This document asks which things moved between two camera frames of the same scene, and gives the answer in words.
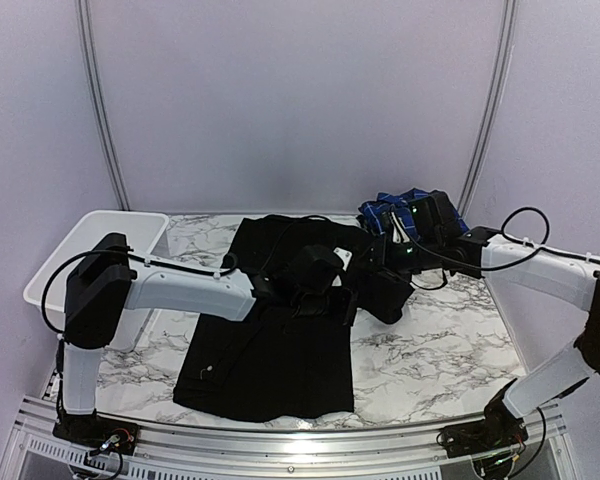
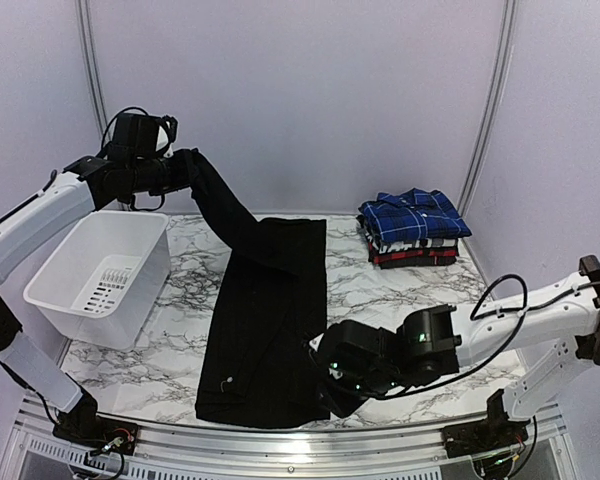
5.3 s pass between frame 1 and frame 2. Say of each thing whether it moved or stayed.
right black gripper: moved
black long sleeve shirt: moved
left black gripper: moved
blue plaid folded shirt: stayed
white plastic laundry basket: stayed
